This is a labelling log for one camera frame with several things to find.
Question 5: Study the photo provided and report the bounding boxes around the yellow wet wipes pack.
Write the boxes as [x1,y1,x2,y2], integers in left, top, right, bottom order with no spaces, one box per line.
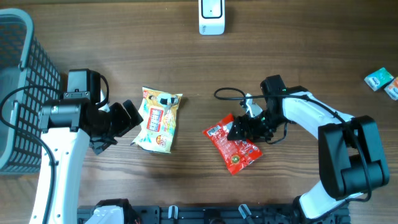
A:
[131,87,183,154]

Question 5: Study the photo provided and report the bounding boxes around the white barcode scanner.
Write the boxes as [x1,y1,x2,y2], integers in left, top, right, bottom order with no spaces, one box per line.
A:
[198,0,226,35]

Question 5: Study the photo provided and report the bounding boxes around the green packet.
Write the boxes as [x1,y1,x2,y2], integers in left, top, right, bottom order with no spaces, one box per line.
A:
[364,67,394,91]

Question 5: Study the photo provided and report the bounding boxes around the black left camera cable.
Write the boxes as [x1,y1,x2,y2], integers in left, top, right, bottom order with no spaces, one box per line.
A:
[0,85,63,224]

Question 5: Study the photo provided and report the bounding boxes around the red snack bag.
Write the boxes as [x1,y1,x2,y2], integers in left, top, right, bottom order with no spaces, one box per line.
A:
[203,114,263,175]

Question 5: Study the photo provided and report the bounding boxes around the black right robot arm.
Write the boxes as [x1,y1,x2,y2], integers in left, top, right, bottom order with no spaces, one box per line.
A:
[228,75,390,223]

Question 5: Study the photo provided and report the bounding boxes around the grey plastic shopping basket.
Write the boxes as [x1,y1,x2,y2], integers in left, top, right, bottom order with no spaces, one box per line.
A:
[1,9,62,175]

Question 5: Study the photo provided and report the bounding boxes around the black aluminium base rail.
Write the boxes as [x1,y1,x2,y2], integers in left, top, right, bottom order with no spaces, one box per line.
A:
[76,203,352,224]

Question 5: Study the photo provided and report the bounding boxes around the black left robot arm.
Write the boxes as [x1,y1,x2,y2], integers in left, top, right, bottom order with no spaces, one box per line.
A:
[30,68,143,223]

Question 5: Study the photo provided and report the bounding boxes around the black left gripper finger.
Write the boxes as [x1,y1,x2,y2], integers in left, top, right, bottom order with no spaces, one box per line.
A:
[89,137,118,155]
[123,100,144,128]

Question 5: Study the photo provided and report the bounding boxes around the orange tissue pack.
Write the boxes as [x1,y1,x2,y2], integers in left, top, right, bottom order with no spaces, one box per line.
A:
[384,77,398,101]

